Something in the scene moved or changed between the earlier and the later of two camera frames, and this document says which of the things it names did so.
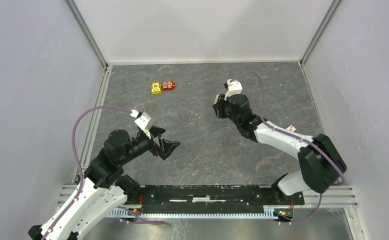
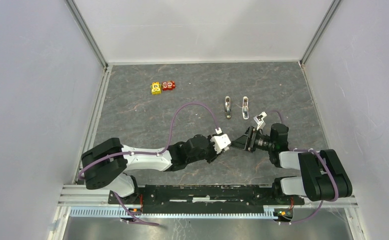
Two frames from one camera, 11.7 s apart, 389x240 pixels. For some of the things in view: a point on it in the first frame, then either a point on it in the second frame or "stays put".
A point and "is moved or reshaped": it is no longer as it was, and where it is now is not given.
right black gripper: [219, 108] to [240, 142]
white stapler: [218, 97] is moved or reshaped
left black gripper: [166, 147] to [214, 154]
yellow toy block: [156, 88] stays put
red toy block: [168, 85] stays put
